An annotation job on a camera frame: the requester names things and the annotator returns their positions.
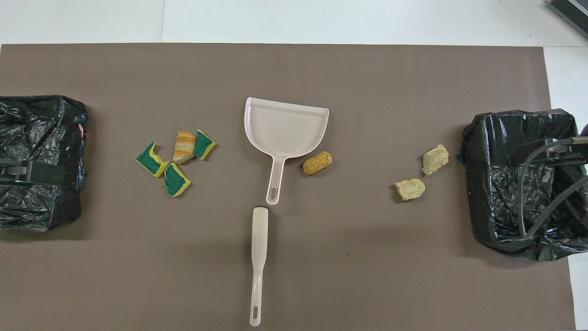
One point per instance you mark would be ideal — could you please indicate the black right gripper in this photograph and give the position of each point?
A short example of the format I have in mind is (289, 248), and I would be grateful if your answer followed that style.
(567, 143)

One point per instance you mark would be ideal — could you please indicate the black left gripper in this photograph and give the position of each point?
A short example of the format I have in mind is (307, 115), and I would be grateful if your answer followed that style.
(14, 173)

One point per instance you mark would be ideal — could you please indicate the green yellow sponge piece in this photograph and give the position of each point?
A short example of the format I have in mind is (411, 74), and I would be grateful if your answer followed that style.
(177, 181)
(204, 145)
(151, 161)

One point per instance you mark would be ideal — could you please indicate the orange striped bread-shaped sponge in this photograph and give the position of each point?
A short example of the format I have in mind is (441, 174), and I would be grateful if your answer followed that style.
(183, 147)

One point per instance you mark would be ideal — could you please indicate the brown peanut-shaped sponge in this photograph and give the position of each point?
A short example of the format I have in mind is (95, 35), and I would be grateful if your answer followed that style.
(317, 163)

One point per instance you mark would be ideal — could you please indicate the beige hand brush black bristles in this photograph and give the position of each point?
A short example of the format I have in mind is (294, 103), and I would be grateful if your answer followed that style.
(259, 239)

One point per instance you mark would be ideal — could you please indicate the beige plastic dustpan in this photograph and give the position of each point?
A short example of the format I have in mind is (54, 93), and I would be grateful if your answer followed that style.
(285, 133)

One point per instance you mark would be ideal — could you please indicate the black bag bin pink mark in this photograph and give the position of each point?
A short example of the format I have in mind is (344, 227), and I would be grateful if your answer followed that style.
(36, 133)

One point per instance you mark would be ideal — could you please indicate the black bag-lined bin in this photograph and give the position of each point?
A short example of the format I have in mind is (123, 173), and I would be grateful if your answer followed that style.
(496, 207)

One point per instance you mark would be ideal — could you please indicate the blocky pale yellow foam chunk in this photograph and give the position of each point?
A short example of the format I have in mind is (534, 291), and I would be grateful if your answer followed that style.
(435, 160)

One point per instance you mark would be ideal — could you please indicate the flat pale yellow foam chunk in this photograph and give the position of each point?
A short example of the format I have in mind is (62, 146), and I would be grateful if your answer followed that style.
(410, 189)

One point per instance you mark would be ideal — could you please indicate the grey slatted device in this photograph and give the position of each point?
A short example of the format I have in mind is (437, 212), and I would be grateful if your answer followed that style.
(572, 11)

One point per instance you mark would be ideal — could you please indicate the brown table mat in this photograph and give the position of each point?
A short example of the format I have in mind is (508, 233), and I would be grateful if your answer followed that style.
(294, 276)

